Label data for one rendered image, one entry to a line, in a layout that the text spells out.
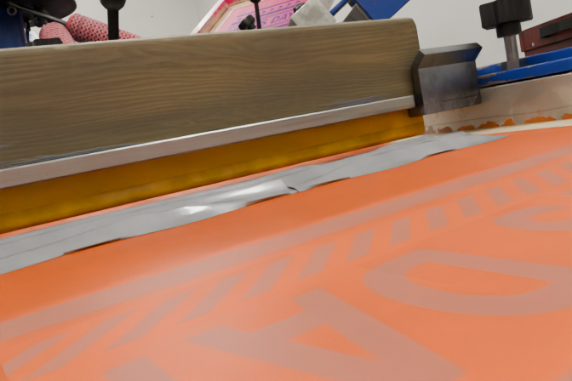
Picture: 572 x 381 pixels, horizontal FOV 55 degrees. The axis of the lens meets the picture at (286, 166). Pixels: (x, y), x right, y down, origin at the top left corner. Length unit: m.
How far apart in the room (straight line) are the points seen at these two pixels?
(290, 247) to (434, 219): 0.04
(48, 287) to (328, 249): 0.09
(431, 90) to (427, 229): 0.32
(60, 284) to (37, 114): 0.16
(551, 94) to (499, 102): 0.05
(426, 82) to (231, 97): 0.17
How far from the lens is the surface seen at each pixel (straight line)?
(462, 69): 0.50
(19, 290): 0.20
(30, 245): 0.26
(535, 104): 0.49
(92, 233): 0.26
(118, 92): 0.35
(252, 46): 0.39
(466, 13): 2.76
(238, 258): 0.17
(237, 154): 0.38
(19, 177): 0.32
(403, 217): 0.18
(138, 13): 4.89
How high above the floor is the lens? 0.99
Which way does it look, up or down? 4 degrees down
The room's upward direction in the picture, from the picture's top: 11 degrees counter-clockwise
